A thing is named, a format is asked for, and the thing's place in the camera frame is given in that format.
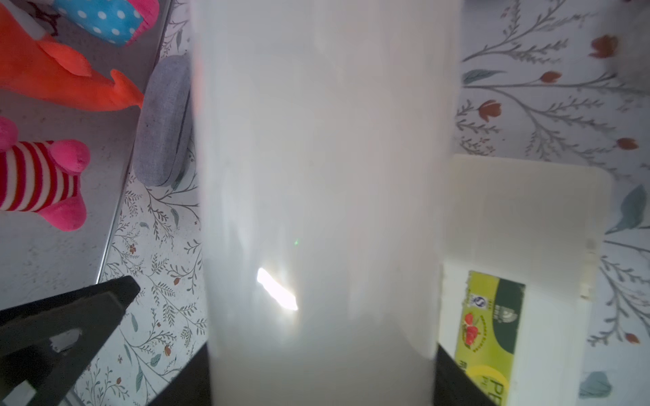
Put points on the white plastic wrap roll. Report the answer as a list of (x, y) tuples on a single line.
[(324, 132)]

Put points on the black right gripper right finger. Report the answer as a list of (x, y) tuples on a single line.
[(452, 387)]

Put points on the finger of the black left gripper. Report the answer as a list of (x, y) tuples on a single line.
[(47, 344)]

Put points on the white pink plush toy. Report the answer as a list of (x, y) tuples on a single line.
[(119, 22)]

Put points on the floral table mat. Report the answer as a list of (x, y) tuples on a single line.
[(539, 84)]

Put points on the cream wrap dispenser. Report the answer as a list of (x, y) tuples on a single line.
[(519, 277)]

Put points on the red orange plush toy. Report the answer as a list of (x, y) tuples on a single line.
[(43, 69)]

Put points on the white plush toy yellow glasses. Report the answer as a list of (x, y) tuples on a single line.
[(43, 177)]

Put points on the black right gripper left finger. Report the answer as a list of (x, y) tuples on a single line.
[(191, 387)]

